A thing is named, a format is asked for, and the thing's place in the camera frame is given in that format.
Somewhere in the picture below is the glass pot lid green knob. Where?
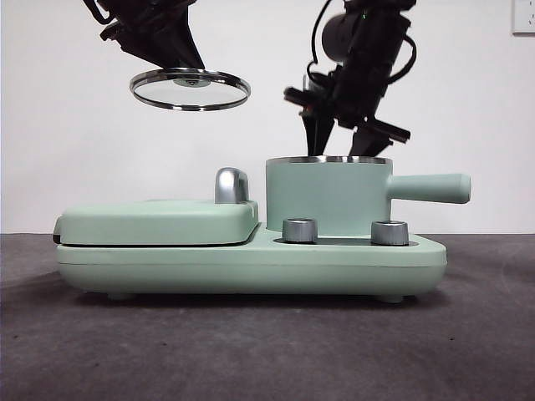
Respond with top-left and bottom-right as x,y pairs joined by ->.
129,66 -> 252,113

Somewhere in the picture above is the silver control knob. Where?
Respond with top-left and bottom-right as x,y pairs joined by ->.
369,219 -> 410,246
281,217 -> 319,244

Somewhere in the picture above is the mint green breakfast machine base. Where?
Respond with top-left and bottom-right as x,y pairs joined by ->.
56,222 -> 448,303

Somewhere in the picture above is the mint green griddle cover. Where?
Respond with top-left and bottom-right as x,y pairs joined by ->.
52,199 -> 260,248

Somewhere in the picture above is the mint green pot with handle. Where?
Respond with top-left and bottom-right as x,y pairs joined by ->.
265,155 -> 472,235

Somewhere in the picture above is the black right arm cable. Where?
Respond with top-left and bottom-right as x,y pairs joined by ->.
389,23 -> 418,81

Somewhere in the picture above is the chrome griddle cover handle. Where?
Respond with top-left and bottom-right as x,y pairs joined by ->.
214,167 -> 252,206

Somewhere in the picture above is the white wall socket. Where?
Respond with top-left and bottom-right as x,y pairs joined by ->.
511,0 -> 535,36

